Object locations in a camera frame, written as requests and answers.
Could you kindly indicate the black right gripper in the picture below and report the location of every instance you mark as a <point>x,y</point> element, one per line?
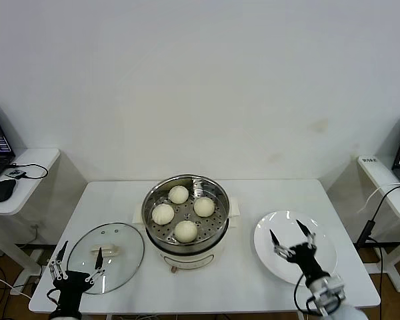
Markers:
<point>308,261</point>

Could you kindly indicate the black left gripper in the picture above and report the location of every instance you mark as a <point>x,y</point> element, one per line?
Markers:
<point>70,286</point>

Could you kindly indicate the round glass pot lid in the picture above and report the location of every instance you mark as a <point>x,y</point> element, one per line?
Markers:
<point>120,266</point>

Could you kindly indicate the white steamed baozi bun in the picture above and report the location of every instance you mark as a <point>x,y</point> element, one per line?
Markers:
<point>163,214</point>
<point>204,206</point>
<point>178,195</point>
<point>185,231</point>

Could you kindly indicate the stainless steel steamer basket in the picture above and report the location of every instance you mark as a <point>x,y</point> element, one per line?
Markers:
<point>216,220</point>

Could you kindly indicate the white round plate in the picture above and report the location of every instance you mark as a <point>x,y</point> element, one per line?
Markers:
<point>326,246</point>

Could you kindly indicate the black computer mouse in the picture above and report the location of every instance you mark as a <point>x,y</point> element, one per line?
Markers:
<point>3,190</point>

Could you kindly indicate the small black usb device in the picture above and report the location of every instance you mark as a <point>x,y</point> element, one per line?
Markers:
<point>16,173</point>

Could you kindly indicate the white side table with label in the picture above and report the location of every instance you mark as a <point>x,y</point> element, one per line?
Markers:
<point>386,186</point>

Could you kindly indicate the small printed desk label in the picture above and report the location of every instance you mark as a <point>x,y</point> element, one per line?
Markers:
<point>369,160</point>

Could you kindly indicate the white wall socket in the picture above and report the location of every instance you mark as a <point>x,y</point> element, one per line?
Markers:
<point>36,226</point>

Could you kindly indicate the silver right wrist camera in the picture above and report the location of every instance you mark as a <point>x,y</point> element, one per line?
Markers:
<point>333,286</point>

